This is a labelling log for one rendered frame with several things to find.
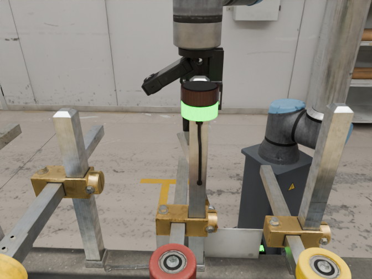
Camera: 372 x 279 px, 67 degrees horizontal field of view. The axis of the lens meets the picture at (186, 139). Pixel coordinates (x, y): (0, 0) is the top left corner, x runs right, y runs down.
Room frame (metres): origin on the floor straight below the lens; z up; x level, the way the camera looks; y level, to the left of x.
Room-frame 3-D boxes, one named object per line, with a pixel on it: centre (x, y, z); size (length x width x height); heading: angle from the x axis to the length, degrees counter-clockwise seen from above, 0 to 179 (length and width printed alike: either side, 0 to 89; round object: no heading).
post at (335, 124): (0.47, -0.27, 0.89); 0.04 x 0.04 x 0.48; 88
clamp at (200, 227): (0.48, 0.00, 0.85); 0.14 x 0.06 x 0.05; 88
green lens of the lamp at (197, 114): (0.43, -0.02, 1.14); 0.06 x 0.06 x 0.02
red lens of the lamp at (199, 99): (0.43, -0.02, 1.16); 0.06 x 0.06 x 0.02
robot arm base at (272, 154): (1.18, -0.45, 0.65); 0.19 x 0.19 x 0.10
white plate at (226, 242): (0.50, -0.05, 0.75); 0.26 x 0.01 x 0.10; 88
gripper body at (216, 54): (0.56, -0.03, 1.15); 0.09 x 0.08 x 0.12; 88
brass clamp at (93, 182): (0.49, 0.25, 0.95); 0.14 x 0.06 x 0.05; 88
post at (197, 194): (0.48, -0.02, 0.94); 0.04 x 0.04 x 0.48; 88
